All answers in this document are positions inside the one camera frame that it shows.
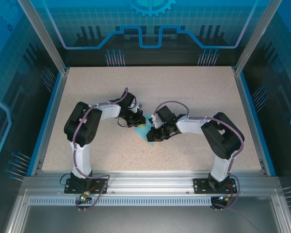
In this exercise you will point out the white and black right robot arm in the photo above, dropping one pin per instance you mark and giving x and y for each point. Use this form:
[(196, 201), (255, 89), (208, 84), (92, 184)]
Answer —
[(220, 167)]

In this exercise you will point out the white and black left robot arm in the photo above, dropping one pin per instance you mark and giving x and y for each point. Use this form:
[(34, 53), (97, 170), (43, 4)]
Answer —
[(83, 160)]

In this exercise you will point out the grey metal base sheet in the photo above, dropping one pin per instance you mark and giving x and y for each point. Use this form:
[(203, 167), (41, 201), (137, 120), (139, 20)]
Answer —
[(145, 218)]

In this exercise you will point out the aluminium base beam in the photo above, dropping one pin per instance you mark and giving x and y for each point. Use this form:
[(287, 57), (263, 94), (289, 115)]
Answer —
[(148, 182)]

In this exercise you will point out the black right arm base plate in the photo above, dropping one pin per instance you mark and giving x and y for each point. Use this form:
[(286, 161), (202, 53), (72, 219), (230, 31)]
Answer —
[(198, 187)]

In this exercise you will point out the aluminium and blue side rail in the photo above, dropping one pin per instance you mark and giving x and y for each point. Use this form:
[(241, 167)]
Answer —
[(250, 114), (53, 114)]

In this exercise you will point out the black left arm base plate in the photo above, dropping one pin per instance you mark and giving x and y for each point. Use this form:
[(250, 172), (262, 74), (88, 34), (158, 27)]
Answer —
[(69, 189)]

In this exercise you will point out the aluminium frame post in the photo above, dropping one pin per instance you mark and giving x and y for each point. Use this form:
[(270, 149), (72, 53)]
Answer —
[(255, 36), (45, 36)]

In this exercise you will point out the aluminium lower frame rail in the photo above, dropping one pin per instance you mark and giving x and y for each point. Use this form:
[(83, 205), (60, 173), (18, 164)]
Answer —
[(286, 224), (17, 213)]

